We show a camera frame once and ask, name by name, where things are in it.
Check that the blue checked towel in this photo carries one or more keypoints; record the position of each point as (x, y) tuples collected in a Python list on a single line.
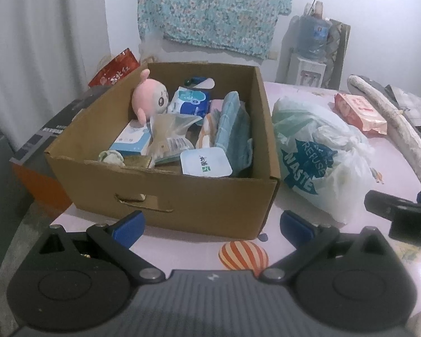
[(231, 130)]

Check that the orange white cloth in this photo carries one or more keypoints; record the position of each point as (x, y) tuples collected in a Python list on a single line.
[(207, 133)]

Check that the blue water bottle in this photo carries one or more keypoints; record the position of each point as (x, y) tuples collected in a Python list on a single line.
[(314, 37)]

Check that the white water dispenser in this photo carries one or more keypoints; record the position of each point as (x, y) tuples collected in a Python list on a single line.
[(310, 72)]

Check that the light blue tissue pack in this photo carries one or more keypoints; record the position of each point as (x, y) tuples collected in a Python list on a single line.
[(129, 138)]

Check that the blue white wipes packet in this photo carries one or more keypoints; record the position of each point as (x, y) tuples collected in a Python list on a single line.
[(189, 103)]

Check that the black orange box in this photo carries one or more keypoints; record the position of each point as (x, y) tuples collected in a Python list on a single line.
[(38, 137)]

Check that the blue white flat object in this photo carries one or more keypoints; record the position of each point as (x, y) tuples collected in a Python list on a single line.
[(201, 83)]

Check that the pink printed bed sheet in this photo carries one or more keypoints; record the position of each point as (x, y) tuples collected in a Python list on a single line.
[(389, 154)]

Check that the pink plush toy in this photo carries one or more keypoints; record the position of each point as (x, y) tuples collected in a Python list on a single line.
[(151, 96)]

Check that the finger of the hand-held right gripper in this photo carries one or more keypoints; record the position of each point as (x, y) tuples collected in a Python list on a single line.
[(396, 207), (414, 231)]

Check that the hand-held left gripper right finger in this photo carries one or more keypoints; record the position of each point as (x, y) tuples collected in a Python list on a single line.
[(294, 228)]

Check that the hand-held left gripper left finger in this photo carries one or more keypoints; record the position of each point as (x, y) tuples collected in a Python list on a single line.
[(128, 228)]

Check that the striped rolled bolster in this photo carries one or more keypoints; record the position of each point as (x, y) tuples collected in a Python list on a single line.
[(403, 126)]

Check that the brown cardboard box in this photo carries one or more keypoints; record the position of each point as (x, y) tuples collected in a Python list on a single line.
[(196, 200)]

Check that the striped folded quilt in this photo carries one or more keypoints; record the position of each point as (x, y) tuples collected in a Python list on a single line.
[(414, 107)]

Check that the wooden board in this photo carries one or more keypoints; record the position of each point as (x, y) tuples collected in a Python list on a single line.
[(340, 56)]

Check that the green white scrunchie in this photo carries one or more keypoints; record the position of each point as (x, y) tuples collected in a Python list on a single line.
[(110, 156)]

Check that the white curtain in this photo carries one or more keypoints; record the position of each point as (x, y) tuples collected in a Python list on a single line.
[(38, 42)]

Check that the red snack bag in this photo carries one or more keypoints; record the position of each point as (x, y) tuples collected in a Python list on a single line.
[(114, 70)]

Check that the white plastic bag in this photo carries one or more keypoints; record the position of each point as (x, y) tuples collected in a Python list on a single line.
[(322, 168)]

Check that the red tissue packet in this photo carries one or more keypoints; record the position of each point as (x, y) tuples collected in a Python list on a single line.
[(359, 112)]

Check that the white grey wipes pack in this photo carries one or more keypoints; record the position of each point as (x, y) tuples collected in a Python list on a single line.
[(205, 163)]

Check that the teal floral cloth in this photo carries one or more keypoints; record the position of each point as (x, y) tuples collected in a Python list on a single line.
[(214, 10)]

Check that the clear plastic bag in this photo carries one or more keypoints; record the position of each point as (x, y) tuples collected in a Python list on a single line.
[(172, 137)]

